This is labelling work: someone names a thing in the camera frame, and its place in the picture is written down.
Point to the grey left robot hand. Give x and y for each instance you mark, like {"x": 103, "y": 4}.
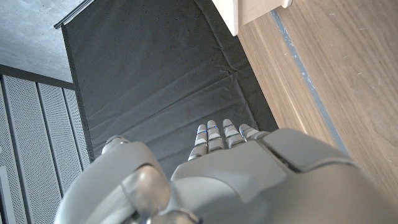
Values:
{"x": 233, "y": 186}

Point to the grey tape line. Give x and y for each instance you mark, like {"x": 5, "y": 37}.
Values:
{"x": 306, "y": 77}

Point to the black backdrop curtain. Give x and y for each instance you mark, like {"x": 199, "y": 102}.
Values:
{"x": 155, "y": 77}

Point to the wooden box with slot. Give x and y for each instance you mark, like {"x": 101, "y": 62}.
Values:
{"x": 242, "y": 11}

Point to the grey perforated panel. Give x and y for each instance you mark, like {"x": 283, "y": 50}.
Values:
{"x": 34, "y": 140}

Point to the black backdrop pole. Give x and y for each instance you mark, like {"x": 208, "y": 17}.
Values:
{"x": 73, "y": 14}

